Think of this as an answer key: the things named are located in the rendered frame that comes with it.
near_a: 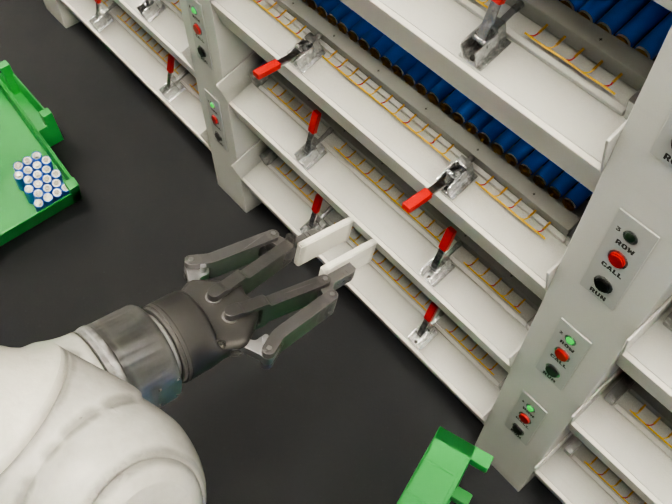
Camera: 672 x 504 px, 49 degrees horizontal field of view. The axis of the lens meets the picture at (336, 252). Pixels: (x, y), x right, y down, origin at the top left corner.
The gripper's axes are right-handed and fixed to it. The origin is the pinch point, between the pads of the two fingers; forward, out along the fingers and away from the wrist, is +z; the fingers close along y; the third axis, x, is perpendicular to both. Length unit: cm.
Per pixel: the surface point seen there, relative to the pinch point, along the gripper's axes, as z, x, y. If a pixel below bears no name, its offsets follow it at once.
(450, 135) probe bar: 20.1, 3.8, -4.1
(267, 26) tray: 18.5, -0.1, -35.3
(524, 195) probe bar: 20.1, 3.8, 7.0
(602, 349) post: 16.8, -2.5, 23.3
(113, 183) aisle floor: 12, -53, -68
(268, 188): 27, -38, -39
